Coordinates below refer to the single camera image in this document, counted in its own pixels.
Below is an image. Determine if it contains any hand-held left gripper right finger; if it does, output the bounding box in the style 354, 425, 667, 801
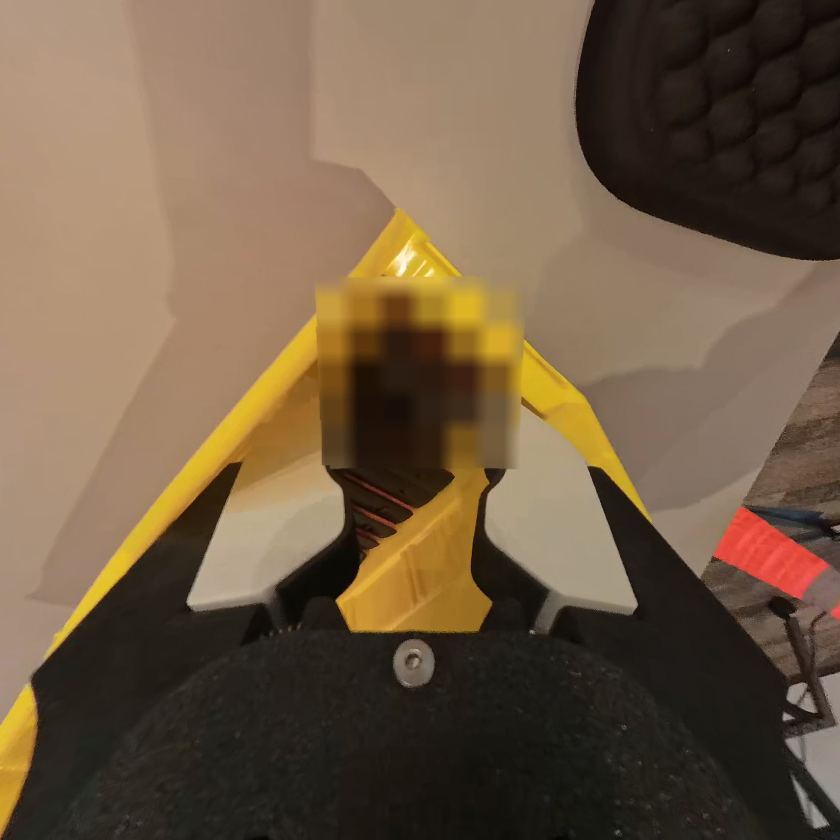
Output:
483, 466, 640, 615

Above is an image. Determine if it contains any row of black batteries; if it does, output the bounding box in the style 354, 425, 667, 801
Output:
331, 466, 454, 552

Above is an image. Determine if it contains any yellow plastic bin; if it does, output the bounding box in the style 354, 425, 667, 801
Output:
0, 208, 653, 775

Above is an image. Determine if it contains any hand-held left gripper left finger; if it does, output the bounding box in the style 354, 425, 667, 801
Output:
187, 460, 358, 614

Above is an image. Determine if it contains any black honeycomb cushion pad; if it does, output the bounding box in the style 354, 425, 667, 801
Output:
575, 0, 840, 263

